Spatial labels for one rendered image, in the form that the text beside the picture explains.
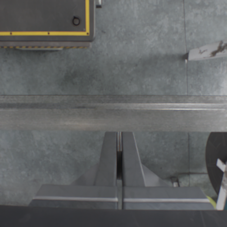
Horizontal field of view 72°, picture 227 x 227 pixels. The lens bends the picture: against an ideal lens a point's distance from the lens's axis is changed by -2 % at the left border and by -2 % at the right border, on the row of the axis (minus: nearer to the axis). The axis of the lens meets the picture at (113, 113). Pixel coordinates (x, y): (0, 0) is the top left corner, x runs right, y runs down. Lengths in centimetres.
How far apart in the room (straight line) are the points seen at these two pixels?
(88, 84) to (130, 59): 30
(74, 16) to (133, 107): 55
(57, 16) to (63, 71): 40
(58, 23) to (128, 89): 53
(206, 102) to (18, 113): 32
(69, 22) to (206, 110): 61
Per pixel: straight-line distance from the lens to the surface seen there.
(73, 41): 72
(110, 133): 15
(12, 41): 83
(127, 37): 103
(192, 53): 96
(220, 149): 109
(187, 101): 29
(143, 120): 26
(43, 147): 125
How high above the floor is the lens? 101
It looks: 75 degrees down
